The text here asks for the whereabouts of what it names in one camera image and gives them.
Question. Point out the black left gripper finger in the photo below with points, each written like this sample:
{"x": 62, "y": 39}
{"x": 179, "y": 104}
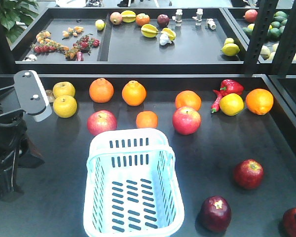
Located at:
{"x": 9, "y": 190}
{"x": 29, "y": 155}

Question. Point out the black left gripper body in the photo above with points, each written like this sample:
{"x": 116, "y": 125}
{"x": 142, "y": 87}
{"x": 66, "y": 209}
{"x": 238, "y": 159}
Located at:
{"x": 12, "y": 126}

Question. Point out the white plastic basket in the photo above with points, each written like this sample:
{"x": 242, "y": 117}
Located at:
{"x": 131, "y": 186}

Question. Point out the red yellow apple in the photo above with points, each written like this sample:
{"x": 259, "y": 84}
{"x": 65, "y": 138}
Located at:
{"x": 289, "y": 222}

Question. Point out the yellow pear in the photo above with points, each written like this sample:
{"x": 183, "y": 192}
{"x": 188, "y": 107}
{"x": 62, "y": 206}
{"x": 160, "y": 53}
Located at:
{"x": 63, "y": 88}
{"x": 65, "y": 106}

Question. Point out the yellow pear upper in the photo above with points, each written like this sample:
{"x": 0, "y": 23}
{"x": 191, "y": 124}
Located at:
{"x": 63, "y": 88}

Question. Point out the pink red apple left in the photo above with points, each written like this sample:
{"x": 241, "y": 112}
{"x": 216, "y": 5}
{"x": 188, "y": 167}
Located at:
{"x": 101, "y": 121}

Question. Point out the pink red apple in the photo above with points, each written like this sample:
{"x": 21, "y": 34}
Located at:
{"x": 186, "y": 120}
{"x": 101, "y": 121}

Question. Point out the orange with knob left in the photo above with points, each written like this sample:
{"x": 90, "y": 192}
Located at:
{"x": 101, "y": 90}

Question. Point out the orange with knob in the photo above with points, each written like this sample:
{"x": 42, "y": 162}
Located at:
{"x": 101, "y": 90}
{"x": 134, "y": 93}

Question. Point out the black upper fruit tray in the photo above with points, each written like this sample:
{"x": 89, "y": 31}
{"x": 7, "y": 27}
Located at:
{"x": 197, "y": 49}

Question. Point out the green potted plant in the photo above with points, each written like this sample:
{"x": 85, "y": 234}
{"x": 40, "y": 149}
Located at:
{"x": 13, "y": 12}

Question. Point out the small orange tangerine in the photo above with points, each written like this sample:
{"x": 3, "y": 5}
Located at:
{"x": 147, "y": 119}

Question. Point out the orange with knob middle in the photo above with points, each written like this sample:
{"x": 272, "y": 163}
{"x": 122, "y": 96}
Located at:
{"x": 134, "y": 93}

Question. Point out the round orange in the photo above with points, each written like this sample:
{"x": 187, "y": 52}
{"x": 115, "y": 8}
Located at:
{"x": 188, "y": 98}

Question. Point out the yellow starfruit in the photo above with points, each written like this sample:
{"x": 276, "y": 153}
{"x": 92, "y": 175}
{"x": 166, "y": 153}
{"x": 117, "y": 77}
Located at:
{"x": 149, "y": 31}

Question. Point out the white garlic bulb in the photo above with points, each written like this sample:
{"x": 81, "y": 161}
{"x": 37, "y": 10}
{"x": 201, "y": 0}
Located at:
{"x": 164, "y": 40}

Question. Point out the dark red plum apple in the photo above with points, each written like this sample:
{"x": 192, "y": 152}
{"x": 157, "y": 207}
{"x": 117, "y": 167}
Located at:
{"x": 163, "y": 20}

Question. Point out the red chili pepper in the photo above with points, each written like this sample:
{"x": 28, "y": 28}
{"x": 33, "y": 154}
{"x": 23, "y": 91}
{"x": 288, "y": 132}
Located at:
{"x": 215, "y": 107}

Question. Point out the yellow round fruit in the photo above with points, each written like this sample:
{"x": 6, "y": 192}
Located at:
{"x": 231, "y": 104}

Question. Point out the red bell pepper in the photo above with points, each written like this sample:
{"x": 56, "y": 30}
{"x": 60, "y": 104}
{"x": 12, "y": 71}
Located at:
{"x": 229, "y": 86}

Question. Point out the bright red apple right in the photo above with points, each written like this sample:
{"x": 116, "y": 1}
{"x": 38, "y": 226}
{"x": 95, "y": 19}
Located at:
{"x": 248, "y": 174}

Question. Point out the yellow lemon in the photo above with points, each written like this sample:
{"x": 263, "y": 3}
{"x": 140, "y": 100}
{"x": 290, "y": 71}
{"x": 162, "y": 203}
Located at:
{"x": 230, "y": 49}

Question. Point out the large orange right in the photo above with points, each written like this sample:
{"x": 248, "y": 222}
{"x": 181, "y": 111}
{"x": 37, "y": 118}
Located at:
{"x": 259, "y": 101}

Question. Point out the black shelf post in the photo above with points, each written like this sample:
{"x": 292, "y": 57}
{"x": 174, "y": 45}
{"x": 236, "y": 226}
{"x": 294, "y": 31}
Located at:
{"x": 265, "y": 15}

